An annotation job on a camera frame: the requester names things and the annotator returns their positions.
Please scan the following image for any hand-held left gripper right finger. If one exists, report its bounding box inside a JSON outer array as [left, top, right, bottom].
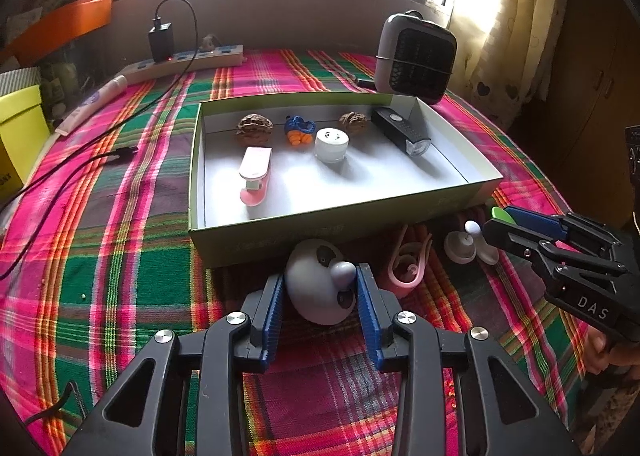
[[354, 263, 583, 456]]

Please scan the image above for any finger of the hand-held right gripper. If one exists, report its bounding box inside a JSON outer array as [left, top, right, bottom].
[[481, 217, 627, 283], [504, 205, 627, 263]]

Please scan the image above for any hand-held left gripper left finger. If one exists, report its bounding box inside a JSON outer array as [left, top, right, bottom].
[[60, 273, 287, 456]]

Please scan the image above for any green-topped white mushroom massager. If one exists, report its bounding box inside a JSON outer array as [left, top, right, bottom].
[[475, 205, 515, 266]]

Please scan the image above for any white and grey whale-shaped gadget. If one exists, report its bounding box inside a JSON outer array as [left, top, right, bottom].
[[284, 239, 358, 326]]

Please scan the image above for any green and white cardboard box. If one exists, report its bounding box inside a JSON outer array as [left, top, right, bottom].
[[187, 91, 505, 269]]

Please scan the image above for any pink stapler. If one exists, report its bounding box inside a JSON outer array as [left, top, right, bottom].
[[238, 146, 275, 207]]

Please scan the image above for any black bike light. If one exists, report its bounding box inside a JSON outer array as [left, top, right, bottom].
[[371, 107, 432, 159]]

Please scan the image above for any small white jar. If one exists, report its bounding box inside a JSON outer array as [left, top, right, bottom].
[[314, 129, 351, 164]]

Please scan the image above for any small blue and orange toy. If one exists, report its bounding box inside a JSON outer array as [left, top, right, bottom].
[[284, 115, 316, 147]]

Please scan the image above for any person's right forearm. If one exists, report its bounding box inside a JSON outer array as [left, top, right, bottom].
[[570, 371, 640, 456]]

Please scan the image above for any person's right hand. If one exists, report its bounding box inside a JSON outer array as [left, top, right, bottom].
[[582, 323, 623, 377]]

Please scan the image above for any pink clip with grey pad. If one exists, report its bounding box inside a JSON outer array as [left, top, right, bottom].
[[377, 223, 433, 294]]

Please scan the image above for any grey disc with white knob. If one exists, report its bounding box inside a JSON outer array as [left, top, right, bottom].
[[444, 220, 482, 265]]

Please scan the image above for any wooden wardrobe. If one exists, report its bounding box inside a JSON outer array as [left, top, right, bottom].
[[525, 0, 640, 229]]

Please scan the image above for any pink and green plaid blanket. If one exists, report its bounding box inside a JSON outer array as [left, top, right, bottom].
[[0, 47, 626, 456]]

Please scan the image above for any cream heart-print curtain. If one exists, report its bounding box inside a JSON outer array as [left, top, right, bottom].
[[450, 0, 572, 133]]

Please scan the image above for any large brown walnut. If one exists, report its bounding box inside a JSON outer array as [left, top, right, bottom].
[[236, 115, 275, 147]]

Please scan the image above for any small brown walnut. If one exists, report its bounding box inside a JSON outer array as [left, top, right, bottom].
[[339, 111, 371, 133]]

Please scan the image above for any grey space heater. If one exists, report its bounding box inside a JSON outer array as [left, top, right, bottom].
[[374, 10, 458, 106]]

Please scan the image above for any white power strip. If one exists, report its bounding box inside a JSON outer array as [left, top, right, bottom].
[[122, 44, 246, 84]]

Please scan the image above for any white tube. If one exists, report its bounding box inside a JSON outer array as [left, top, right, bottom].
[[55, 75, 129, 134]]

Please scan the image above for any black charger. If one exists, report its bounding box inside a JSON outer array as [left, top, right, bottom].
[[148, 21, 175, 62]]

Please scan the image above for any yellow box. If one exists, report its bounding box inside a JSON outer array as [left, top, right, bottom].
[[0, 85, 49, 199]]

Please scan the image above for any striped box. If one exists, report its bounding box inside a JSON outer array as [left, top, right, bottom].
[[0, 67, 42, 96]]

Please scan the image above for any orange shelf tray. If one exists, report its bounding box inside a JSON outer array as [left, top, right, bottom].
[[0, 0, 114, 64]]

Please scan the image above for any thin black cable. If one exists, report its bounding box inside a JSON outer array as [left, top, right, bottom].
[[24, 380, 82, 426]]

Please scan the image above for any black charging cable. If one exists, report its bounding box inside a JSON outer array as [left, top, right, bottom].
[[0, 0, 198, 282]]

